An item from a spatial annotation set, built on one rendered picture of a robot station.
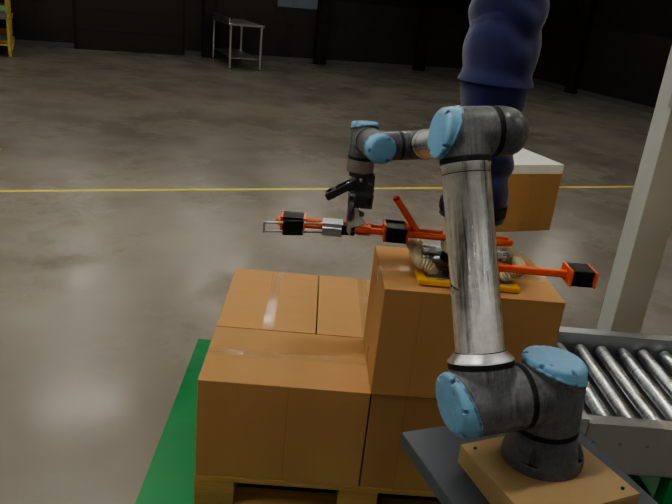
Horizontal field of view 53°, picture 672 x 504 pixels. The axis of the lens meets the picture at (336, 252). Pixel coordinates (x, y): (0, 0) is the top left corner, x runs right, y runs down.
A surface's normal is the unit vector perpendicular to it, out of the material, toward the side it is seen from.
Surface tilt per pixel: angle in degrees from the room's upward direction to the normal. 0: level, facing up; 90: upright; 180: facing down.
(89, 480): 0
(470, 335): 76
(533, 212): 90
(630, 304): 90
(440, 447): 0
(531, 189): 90
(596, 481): 5
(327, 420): 90
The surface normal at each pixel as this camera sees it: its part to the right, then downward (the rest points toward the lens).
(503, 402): 0.29, -0.03
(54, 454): 0.10, -0.93
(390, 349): 0.03, 0.37
